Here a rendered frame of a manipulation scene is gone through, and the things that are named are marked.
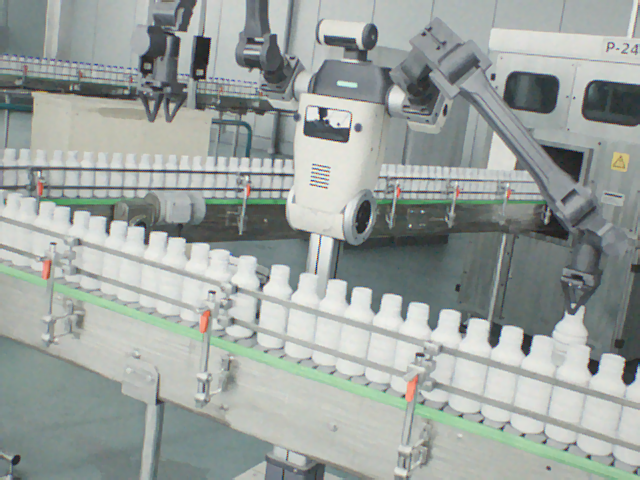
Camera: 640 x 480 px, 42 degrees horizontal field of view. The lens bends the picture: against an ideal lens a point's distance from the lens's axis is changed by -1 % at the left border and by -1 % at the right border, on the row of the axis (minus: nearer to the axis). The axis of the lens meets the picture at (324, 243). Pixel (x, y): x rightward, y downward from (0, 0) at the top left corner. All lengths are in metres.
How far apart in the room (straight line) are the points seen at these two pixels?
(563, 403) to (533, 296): 4.01
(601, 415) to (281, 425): 0.62
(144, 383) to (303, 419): 0.40
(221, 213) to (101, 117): 2.35
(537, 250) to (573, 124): 0.81
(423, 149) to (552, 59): 3.19
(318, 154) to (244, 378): 0.78
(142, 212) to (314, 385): 1.67
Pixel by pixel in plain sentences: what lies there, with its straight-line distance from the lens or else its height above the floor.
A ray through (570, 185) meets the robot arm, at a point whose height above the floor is 1.40.
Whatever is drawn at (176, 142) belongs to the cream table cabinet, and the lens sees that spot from 6.03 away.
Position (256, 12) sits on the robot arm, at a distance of 2.32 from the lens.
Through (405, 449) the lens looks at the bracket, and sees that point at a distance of 1.52.
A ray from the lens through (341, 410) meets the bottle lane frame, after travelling 1.63.
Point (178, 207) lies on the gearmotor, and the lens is 3.19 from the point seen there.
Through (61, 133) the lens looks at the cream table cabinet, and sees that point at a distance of 5.74.
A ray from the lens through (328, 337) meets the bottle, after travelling 1.64.
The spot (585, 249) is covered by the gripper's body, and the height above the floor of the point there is 1.27.
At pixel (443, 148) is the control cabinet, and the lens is 8.66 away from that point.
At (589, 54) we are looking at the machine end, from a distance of 5.29.
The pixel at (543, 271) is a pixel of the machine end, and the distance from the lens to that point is 5.43.
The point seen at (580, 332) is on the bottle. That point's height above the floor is 1.10.
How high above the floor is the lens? 1.55
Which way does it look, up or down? 11 degrees down
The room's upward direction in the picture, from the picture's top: 8 degrees clockwise
